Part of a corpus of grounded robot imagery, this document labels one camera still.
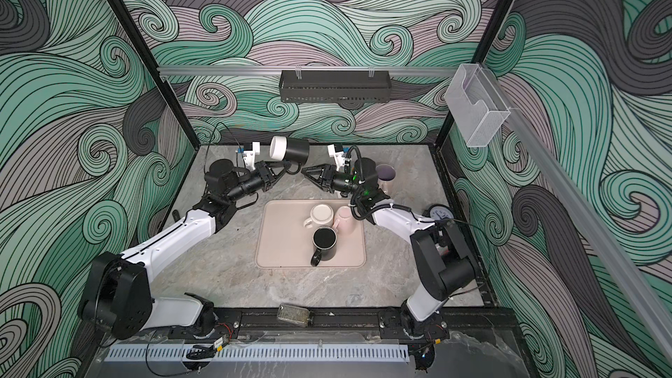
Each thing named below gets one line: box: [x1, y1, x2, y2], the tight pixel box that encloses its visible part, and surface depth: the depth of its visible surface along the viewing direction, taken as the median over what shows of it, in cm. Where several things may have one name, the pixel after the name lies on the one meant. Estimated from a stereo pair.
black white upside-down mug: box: [269, 135, 311, 166], surface depth 75 cm
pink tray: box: [255, 198, 366, 269], surface depth 92 cm
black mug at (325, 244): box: [310, 226, 338, 267], surface depth 81 cm
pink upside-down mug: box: [332, 205, 357, 237], surface depth 88 cm
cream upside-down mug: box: [303, 203, 334, 229], surface depth 90 cm
